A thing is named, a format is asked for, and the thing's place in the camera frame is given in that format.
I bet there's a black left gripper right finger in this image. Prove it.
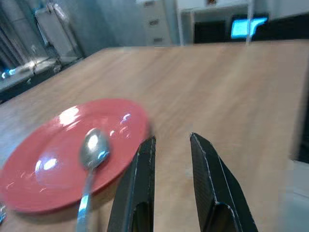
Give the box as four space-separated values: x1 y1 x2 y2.
189 132 259 232

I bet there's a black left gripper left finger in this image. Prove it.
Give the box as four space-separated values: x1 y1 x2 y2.
107 135 156 232

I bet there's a silver metal spoon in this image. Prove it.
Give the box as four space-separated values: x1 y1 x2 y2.
76 128 111 232

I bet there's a red round plate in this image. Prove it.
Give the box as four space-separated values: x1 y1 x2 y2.
0 98 149 215

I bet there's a dark low side table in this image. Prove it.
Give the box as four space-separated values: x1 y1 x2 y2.
0 57 62 103

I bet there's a glowing blue screen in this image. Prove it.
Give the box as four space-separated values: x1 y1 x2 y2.
230 16 269 39

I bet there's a white drawer cabinet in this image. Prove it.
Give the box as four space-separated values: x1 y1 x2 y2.
142 0 180 46

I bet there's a white desk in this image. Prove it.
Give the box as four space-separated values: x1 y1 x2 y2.
176 0 256 46

